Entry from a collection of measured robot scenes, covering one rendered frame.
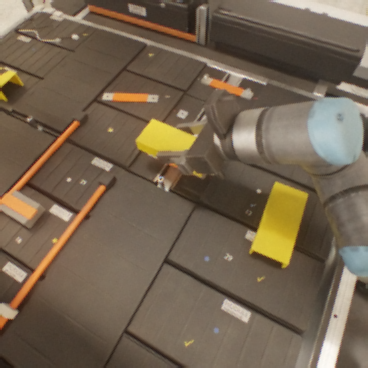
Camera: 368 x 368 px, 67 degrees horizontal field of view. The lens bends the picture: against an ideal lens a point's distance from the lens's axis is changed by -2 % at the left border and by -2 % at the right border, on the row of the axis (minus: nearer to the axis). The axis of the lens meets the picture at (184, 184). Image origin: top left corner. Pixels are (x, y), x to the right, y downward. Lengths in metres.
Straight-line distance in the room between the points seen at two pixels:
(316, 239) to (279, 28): 0.57
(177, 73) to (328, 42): 0.41
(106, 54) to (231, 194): 0.59
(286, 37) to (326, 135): 0.53
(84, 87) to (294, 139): 0.63
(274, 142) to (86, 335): 0.45
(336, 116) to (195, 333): 0.41
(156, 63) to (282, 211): 0.57
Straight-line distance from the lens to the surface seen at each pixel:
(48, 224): 0.66
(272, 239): 0.57
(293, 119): 0.42
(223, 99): 0.45
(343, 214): 0.48
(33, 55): 1.08
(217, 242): 0.58
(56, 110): 0.84
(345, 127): 0.41
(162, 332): 0.55
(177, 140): 0.61
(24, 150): 0.79
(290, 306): 0.58
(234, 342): 0.55
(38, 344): 0.60
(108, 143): 0.72
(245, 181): 0.65
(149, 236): 0.58
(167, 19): 1.03
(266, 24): 0.90
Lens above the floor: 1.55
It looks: 60 degrees down
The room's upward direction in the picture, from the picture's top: 2 degrees counter-clockwise
